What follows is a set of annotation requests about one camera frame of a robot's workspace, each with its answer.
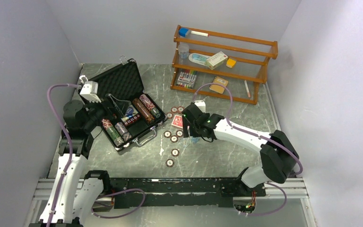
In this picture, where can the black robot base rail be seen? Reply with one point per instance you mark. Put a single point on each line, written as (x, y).
(150, 192)

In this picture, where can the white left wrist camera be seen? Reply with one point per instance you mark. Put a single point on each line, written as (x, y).
(89, 92)

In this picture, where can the red playing card deck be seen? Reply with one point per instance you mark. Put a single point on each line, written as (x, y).
(177, 121)

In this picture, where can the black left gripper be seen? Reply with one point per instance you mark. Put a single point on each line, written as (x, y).
(120, 105)

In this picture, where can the black poker chip case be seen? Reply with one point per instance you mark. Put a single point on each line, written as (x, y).
(124, 82)

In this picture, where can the purple red chip row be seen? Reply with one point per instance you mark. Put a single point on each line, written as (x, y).
(150, 105)

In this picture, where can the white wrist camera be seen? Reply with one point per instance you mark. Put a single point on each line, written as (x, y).
(89, 92)
(201, 105)

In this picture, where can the blue small blind button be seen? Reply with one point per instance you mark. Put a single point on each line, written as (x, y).
(131, 111)

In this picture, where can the orange brown chip row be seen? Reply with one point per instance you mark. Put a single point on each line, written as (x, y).
(143, 110)

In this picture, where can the white pen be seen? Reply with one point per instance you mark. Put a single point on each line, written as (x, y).
(247, 89)

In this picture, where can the white cardboard box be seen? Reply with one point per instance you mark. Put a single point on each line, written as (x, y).
(216, 60)

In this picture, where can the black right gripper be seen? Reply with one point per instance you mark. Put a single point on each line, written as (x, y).
(185, 133)

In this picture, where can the red dice row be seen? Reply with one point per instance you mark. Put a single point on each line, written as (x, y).
(130, 120)

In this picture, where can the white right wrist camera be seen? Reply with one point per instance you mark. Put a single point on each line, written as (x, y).
(201, 105)

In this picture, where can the orange spiral notebook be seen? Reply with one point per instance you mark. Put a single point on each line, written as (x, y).
(219, 85)

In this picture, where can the yellow small block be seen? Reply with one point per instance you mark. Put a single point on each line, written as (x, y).
(230, 63)

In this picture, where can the green red chip row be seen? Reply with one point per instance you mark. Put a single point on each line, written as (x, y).
(111, 130)

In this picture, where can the clear plastic cup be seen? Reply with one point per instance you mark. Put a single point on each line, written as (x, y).
(183, 51)

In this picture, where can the blue white ceramic jar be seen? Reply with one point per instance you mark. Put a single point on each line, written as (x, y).
(194, 140)

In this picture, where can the coloured marker pack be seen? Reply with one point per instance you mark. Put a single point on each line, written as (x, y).
(187, 78)

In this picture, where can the orange wooden shelf rack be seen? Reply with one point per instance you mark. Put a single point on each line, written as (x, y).
(252, 56)

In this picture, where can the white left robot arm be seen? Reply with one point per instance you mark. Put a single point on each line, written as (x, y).
(67, 205)

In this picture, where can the clear dealer button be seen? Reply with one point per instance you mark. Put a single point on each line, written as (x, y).
(185, 142)

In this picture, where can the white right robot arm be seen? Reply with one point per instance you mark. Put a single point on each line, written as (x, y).
(277, 156)

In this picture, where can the red five chip stack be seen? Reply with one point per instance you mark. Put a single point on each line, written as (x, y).
(180, 109)

